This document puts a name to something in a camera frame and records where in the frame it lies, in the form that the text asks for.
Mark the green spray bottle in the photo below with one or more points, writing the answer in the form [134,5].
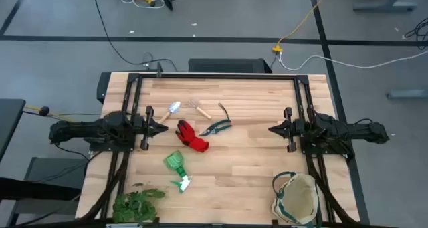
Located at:
[174,162]

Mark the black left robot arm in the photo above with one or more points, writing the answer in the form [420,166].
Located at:
[83,131]

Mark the dark grey side stand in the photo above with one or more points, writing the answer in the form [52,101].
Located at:
[50,169]

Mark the silver metal bracket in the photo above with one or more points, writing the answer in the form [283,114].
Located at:
[122,226]

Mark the green pruning shears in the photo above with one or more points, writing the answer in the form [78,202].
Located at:
[219,125]

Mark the black clamp mount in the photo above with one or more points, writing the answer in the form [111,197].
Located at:
[159,69]

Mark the black perforated computer tower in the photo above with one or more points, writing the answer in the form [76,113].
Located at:
[254,65]

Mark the green artificial plant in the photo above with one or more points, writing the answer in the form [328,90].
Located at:
[133,204]

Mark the black side panel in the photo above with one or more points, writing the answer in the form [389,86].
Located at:
[103,87]

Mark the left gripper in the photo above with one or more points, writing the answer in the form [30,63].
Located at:
[147,127]

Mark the beige canvas gardening bag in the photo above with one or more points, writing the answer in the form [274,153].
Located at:
[297,198]

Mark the dark office desk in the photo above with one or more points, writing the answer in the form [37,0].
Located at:
[10,121]

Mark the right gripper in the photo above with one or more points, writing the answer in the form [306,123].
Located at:
[291,129]

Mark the red gardening glove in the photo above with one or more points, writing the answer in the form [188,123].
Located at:
[190,137]

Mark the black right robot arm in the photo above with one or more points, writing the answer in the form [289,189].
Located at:
[351,131]

